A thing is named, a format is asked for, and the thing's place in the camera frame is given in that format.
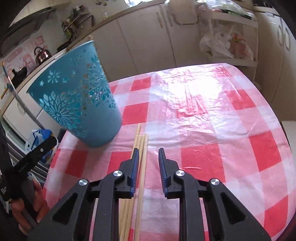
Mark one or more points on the black range hood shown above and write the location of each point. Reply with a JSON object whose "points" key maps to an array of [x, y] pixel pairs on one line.
{"points": [[23, 25]]}

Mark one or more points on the white rolling shelf cart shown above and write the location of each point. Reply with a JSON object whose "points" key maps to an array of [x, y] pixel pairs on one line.
{"points": [[231, 61]]}

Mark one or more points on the black wok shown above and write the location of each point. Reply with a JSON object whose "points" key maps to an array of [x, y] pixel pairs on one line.
{"points": [[19, 74]]}

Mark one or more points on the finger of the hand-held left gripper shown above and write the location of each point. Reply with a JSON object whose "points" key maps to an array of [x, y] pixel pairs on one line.
{"points": [[46, 148]]}

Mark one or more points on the pink wall stickers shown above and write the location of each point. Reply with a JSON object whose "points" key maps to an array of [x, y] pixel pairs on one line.
{"points": [[20, 55]]}

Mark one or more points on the person's left hand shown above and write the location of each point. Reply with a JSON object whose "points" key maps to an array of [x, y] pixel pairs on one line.
{"points": [[42, 204]]}

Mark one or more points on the beige hanging cloth bag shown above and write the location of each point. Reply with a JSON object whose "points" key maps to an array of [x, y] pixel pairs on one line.
{"points": [[182, 11]]}

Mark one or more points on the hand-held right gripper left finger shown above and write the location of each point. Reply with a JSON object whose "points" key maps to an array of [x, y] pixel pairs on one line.
{"points": [[135, 169]]}

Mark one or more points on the wall utensil rack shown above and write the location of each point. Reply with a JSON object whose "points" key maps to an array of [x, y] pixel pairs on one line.
{"points": [[76, 20]]}

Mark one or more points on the orange printed plastic bag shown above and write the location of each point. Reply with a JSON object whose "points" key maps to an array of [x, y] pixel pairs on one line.
{"points": [[241, 46]]}

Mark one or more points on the long wooden chopstick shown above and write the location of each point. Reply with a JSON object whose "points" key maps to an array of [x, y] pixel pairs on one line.
{"points": [[143, 166]]}

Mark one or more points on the white tall door cabinets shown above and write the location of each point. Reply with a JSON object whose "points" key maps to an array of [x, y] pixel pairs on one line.
{"points": [[277, 69]]}

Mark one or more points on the white wooden stool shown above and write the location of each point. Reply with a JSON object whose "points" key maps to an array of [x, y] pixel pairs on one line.
{"points": [[289, 129]]}

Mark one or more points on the steel stovetop kettle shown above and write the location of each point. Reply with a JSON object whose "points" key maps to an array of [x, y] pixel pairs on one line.
{"points": [[42, 55]]}

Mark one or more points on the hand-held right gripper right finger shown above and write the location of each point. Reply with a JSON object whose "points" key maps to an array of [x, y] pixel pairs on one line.
{"points": [[163, 171]]}

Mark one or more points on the white base cabinets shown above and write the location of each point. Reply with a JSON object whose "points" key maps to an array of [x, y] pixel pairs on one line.
{"points": [[143, 41]]}

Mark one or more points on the red white checkered tablecloth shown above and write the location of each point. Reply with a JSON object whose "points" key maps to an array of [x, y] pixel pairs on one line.
{"points": [[208, 127]]}

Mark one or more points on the blue perforated plastic bucket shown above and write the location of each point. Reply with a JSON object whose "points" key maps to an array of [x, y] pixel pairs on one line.
{"points": [[69, 111]]}

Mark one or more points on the pile of wooden chopsticks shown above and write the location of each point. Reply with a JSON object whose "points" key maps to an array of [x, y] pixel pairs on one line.
{"points": [[138, 129]]}

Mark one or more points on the clear plastic bag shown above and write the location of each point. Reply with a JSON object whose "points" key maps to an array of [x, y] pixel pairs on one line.
{"points": [[226, 9]]}

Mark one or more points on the blue and white plastic bag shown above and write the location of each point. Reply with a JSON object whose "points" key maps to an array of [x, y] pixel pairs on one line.
{"points": [[40, 139]]}

